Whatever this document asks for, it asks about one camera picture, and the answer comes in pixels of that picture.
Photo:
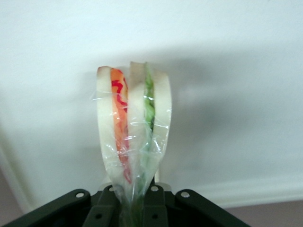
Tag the brown table cover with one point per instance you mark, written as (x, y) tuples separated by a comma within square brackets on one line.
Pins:
[(272, 216)]

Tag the triangle sandwich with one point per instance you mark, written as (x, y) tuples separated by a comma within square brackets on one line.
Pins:
[(135, 113)]

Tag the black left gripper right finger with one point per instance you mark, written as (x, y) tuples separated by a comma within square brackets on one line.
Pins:
[(155, 208)]

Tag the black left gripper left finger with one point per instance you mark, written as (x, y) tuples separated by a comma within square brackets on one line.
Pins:
[(104, 208)]

